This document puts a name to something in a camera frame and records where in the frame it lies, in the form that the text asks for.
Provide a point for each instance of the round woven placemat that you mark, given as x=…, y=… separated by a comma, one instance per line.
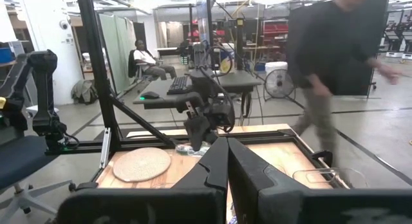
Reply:
x=141, y=164

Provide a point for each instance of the grey jacket heap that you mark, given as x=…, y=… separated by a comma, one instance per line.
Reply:
x=83, y=92

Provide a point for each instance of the white bucket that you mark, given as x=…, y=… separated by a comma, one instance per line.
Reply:
x=276, y=65

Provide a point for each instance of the white dome security camera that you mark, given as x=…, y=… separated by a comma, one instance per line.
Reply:
x=63, y=24

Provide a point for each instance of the dark grey desk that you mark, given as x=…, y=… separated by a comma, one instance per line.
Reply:
x=239, y=80

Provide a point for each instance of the light blue granola bar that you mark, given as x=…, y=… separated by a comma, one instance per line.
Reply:
x=183, y=150

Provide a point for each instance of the red storage bins shelf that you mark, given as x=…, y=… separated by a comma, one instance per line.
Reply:
x=276, y=27

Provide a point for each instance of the blue storage box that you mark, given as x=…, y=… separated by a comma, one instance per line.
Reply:
x=5, y=55

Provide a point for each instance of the black office chair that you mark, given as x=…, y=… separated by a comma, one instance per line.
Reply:
x=132, y=64

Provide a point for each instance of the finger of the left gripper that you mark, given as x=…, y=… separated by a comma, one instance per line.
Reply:
x=197, y=132
x=214, y=137

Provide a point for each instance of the black idle robot arm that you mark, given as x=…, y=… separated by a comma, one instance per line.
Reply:
x=45, y=89
x=14, y=114

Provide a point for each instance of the person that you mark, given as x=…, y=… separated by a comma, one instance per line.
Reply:
x=325, y=40
x=145, y=58

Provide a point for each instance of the blue-grey office chair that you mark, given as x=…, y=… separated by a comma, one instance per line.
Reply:
x=19, y=159

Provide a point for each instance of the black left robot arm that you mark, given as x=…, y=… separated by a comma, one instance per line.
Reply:
x=202, y=79

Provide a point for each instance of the green curtain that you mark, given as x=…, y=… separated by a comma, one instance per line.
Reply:
x=119, y=50

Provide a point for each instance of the silver aluminium bracket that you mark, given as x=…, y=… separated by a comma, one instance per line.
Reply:
x=105, y=150

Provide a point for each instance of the black keyboard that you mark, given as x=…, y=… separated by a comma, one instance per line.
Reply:
x=178, y=85

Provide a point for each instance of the black computer mouse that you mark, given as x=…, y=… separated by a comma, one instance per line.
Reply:
x=150, y=95

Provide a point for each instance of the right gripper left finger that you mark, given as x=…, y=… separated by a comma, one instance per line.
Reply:
x=145, y=206

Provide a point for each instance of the clear plastic bin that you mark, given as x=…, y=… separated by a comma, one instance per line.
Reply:
x=347, y=179

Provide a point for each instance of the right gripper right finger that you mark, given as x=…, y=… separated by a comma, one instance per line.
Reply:
x=322, y=208

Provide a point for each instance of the black partition panel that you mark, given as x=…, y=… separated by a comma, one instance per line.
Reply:
x=378, y=31

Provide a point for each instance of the round metal fan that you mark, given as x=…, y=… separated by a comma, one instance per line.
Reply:
x=279, y=84

